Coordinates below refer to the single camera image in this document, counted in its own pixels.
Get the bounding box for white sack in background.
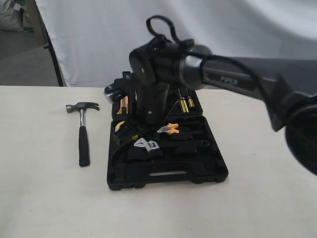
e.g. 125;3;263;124
0;0;23;31

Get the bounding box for black plastic tool case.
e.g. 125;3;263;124
106;88;228;190

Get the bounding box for long yellow black screwdriver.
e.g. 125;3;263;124
178;88;189;113

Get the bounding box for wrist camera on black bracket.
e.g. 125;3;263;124
104;71;136;104

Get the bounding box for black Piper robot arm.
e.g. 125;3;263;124
129;43;317;174

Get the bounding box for black backdrop stand pole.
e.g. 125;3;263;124
35;0;65;87

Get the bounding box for yellow tape measure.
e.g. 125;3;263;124
115;121;139;141

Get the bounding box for orange handled pliers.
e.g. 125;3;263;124
157;123;179;135

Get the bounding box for adjustable wrench black handle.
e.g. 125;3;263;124
133;138;210;153

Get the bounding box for short yellow black screwdriver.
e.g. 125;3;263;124
186;89;195;108

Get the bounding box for orange utility knife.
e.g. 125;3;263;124
116;96;129;115

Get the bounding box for white backdrop cloth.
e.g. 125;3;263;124
37;0;317;87

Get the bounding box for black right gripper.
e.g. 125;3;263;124
112;120;158;151

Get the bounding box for claw hammer black grip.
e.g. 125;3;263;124
65;102;100;167

